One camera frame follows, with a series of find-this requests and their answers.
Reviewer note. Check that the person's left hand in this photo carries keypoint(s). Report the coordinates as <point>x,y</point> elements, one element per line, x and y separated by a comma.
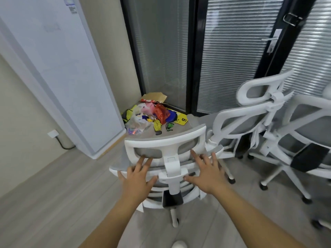
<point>135,185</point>

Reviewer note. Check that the person's right hand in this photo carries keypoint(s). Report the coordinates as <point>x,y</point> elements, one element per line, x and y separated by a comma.
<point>209,178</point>

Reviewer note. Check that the person's left forearm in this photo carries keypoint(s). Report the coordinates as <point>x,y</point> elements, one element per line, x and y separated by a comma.
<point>111,224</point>

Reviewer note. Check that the person's right forearm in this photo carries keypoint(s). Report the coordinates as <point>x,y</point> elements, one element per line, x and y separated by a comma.
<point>258,222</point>

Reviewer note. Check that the clear plastic bag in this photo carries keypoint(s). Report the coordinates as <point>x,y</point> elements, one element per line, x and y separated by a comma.
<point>137,125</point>

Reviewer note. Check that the yellow sports bib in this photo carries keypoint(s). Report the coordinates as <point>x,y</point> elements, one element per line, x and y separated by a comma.
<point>129,113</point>
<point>157,126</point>

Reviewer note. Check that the yellow bib black print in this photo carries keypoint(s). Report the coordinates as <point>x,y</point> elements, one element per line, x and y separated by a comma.
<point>181,120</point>

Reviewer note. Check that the blue plastic disc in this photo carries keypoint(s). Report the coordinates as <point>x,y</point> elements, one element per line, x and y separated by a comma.
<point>171,117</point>

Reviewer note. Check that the white perforated clog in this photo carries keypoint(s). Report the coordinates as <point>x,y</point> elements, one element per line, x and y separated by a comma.
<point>179,244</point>

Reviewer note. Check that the red plastic bag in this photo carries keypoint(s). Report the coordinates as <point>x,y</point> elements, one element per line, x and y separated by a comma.
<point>162,114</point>

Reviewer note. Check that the pink plastic bag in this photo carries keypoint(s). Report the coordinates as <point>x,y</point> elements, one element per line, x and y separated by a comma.
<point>149,109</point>

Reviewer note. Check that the white standing air conditioner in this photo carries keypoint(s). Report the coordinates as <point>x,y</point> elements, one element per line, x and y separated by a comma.
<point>64,74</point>

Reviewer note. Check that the frosted glass panel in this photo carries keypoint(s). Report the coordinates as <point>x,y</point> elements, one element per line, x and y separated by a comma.
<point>160,49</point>

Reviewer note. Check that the metal door hasp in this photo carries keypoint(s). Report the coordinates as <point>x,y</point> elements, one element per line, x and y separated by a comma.
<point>292,19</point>

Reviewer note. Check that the white wall plug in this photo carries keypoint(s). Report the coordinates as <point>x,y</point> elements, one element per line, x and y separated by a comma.
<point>53,133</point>

